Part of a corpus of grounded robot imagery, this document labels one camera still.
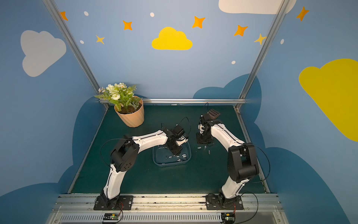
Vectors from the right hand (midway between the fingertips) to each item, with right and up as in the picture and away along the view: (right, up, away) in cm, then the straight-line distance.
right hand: (202, 140), depth 91 cm
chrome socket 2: (+3, -5, +4) cm, 7 cm away
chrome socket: (-1, -6, +4) cm, 7 cm away
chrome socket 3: (+5, -8, +2) cm, 10 cm away
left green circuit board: (-51, -37, -20) cm, 66 cm away
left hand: (-16, -6, +3) cm, 17 cm away
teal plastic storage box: (-26, -11, +1) cm, 29 cm away
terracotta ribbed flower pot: (-48, +14, +7) cm, 50 cm away
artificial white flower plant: (-51, +28, -5) cm, 58 cm away
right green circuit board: (+11, -38, -19) cm, 44 cm away
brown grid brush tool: (+13, +19, +23) cm, 33 cm away
